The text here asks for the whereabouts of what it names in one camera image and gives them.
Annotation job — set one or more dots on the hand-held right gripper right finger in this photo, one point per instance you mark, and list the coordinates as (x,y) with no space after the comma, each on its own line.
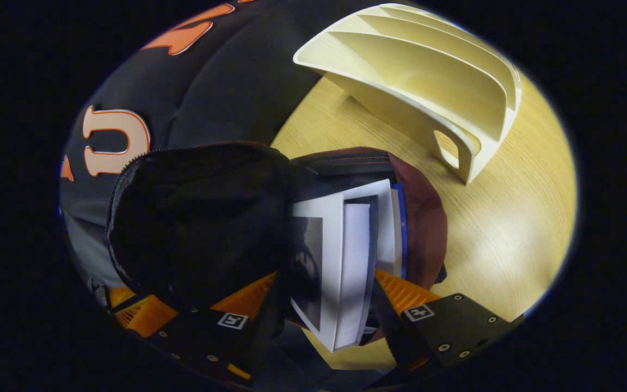
(387,316)

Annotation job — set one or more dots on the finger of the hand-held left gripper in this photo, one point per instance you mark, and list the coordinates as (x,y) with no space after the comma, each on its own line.
(150,318)
(120,296)

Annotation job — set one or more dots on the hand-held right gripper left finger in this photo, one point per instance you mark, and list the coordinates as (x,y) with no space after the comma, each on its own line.
(270,326)

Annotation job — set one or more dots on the portrait cover book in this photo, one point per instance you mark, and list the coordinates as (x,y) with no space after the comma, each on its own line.
(340,261)

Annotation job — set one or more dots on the blue cover book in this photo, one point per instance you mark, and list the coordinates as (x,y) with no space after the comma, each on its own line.
(400,234)

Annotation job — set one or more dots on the maroon schoolbag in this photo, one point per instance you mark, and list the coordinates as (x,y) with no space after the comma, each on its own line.
(199,223)

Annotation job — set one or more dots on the cream plastic bookshelf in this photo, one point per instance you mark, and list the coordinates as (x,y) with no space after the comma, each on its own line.
(433,71)

